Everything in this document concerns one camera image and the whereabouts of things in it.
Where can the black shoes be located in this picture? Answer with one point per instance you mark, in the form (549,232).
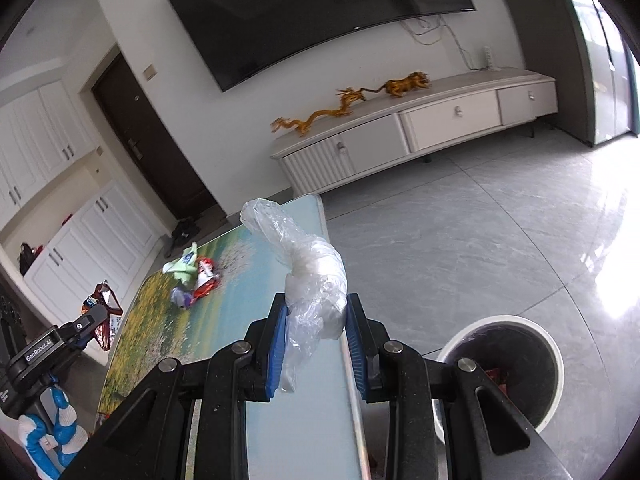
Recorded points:
(185,229)

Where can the green wrapper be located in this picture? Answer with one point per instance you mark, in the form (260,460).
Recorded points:
(181,265)

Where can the white television cabinet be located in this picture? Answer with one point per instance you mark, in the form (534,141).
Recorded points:
(380,135)

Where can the red and white wrapper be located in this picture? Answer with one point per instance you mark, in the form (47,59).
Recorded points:
(205,277)

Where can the black bag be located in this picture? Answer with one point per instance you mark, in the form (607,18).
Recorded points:
(27,260)

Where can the beige light switch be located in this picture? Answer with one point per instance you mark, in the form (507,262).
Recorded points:
(149,72)

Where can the white power strip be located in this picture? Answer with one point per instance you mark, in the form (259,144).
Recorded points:
(491,57)

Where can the clear plastic bag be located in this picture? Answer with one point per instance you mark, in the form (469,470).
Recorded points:
(320,280)

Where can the white waste bin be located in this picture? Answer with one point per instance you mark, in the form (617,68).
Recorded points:
(500,321)

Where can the person's left hand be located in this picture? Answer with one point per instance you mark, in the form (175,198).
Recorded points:
(50,435)

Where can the small purple wrapper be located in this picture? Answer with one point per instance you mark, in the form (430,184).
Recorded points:
(181,297)

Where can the white upper wall cupboards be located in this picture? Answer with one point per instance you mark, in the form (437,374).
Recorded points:
(40,145)

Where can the dark brown entrance door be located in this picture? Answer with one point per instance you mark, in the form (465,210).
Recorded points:
(150,135)

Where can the brown snack packet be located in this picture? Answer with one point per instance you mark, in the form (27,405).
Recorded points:
(102,305)

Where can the black bin liner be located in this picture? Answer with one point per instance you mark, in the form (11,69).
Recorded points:
(530,370)

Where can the golden tiger ornament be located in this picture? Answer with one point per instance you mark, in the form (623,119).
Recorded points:
(405,84)

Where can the white lower cupboards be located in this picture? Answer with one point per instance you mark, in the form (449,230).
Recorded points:
(100,245)

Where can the golden dragon ornament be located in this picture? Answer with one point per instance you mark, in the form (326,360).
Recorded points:
(320,112)

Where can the wall-mounted black television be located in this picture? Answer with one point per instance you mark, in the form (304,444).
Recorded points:
(300,15)

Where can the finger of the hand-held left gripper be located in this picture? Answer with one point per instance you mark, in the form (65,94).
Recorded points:
(87,327)

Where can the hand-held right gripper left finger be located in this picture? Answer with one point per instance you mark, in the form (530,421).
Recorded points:
(277,355)

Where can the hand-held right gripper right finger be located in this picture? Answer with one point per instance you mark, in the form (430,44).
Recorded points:
(357,345)

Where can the grey wall panel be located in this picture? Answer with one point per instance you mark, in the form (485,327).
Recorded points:
(550,35)

